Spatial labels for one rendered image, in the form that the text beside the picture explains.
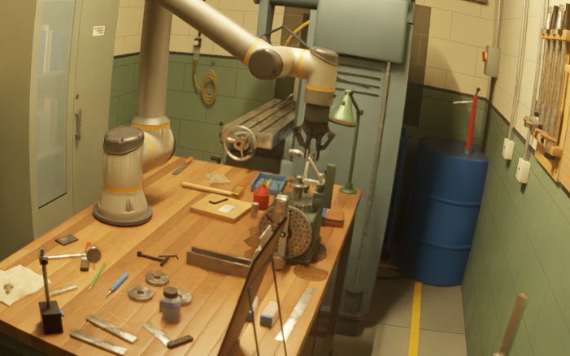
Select grey milling machine handwheel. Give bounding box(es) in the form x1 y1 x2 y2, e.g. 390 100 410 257
222 124 258 163

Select thin steel rod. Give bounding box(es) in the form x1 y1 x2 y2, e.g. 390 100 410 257
49 284 79 298

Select grey steel angle bar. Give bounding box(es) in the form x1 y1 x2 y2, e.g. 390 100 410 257
185 246 255 279

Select blue-grey bottle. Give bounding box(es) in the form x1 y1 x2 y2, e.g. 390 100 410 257
159 285 183 325

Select light wooden board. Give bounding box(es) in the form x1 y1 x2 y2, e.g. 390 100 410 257
189 193 253 224

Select grey rag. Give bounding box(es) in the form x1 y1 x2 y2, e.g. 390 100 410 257
203 171 232 186

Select grey metal cabinet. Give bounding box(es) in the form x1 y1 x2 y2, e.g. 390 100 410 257
0 0 120 271

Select orange handled knife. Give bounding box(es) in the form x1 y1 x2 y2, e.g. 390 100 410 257
172 155 194 176

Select blue steel drum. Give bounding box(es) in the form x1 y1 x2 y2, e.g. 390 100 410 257
402 137 490 288

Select brown block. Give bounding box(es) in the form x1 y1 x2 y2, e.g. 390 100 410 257
320 208 346 228

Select green desk lamp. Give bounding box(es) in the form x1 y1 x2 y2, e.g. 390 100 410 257
328 89 365 196

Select orange coiled cable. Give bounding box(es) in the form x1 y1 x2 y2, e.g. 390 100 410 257
192 35 219 106

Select red oil can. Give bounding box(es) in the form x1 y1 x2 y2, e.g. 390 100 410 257
252 180 272 212

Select blue pen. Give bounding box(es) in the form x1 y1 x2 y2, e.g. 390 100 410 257
105 271 130 298

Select green dividing head body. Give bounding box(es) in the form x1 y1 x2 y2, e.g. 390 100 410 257
257 163 338 266

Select grey wall conduit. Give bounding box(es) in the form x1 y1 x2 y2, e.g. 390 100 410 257
507 0 533 145

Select grey index plate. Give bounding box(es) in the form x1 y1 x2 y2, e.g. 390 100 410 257
258 204 315 261

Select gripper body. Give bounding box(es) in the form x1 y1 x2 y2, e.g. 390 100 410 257
303 104 333 132

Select blue white block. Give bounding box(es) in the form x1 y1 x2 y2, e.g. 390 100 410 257
259 300 281 329

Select black handled steel scraper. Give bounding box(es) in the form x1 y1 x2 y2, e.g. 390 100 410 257
141 322 194 350

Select black base indicator stand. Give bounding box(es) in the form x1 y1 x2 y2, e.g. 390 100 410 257
37 245 102 336

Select green pencil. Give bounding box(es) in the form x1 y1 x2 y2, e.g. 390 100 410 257
87 262 107 292

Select grey switch box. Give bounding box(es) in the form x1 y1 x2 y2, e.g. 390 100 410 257
481 45 502 79

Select white stained cloth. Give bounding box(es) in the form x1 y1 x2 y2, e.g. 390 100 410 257
0 264 51 308

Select grey indexing crank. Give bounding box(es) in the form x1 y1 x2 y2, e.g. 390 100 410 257
272 193 291 271

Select steel ruler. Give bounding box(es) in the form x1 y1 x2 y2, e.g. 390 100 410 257
274 286 317 343

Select flat steel bar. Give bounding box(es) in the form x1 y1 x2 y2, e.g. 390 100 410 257
69 329 129 356
85 314 139 345

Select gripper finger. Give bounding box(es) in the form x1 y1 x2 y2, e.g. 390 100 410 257
294 125 316 160
315 126 338 160

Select wooden handle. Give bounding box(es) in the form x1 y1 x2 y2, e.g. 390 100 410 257
492 292 530 356

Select black clamp tool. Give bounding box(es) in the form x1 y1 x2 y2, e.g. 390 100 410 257
136 250 180 267

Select wooden workbench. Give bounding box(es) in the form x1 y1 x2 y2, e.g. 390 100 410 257
0 154 363 356

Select grey hold-down clamp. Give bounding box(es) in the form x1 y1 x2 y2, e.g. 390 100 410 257
288 148 327 195

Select red drum pump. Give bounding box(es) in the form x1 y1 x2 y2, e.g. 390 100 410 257
452 88 482 156

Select wooden handled mallet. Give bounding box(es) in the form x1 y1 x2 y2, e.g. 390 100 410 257
181 180 246 200

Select blue-grey milling machine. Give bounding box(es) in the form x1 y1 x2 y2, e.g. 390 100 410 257
220 0 417 319

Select blue parts tray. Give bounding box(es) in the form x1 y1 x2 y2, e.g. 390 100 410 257
250 171 289 197

